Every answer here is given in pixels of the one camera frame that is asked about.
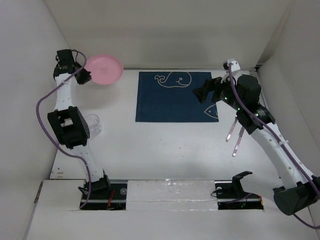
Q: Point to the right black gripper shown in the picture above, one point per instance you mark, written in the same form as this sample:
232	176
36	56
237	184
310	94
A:
215	84

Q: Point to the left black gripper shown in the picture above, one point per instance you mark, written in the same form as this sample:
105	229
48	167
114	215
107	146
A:
86	78

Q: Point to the pink plastic plate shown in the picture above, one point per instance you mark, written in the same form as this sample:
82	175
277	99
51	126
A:
104	69

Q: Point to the clear plastic cup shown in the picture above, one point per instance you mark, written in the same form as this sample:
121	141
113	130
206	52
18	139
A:
94	125

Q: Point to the silver knife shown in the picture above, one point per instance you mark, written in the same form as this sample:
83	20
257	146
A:
240	135

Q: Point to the dark blue cloth placemat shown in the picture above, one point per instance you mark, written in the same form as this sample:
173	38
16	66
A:
167	97

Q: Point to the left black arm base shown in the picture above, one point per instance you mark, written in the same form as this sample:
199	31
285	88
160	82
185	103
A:
114	199

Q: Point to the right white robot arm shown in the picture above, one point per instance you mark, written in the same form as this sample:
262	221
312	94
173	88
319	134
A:
295	187

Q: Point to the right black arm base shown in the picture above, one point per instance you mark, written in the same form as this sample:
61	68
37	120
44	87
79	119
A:
231	196

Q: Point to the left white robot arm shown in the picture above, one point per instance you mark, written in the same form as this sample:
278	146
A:
69	125

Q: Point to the silver fork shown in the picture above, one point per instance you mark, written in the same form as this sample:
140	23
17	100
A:
231	130

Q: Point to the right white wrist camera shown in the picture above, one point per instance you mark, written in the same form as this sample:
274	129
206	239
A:
231	65

